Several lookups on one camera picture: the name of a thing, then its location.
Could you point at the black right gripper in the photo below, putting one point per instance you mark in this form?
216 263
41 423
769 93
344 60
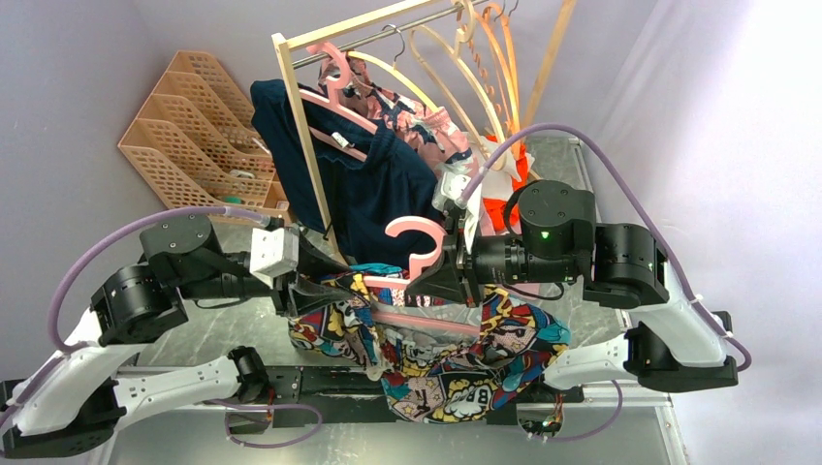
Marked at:
443 278

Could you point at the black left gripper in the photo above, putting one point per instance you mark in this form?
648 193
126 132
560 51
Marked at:
306 294

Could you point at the comic print shorts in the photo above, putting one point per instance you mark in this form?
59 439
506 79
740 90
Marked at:
426 376

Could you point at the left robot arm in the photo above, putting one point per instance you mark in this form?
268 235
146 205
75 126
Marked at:
76 401

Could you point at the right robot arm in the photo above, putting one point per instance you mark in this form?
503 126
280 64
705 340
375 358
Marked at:
676 345

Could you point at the navy blue shorts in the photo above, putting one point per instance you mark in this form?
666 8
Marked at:
363 197

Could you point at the pink patterned shorts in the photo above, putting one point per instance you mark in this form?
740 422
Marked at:
428 130

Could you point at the orange cloth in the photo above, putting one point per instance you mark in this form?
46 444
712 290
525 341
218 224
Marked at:
497 188

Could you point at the peach plastic file organizer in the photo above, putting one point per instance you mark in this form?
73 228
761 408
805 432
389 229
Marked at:
192 141

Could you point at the wooden clothes rack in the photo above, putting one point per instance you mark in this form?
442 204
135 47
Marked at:
312 46

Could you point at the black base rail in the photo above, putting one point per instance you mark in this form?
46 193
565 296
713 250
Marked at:
345 395

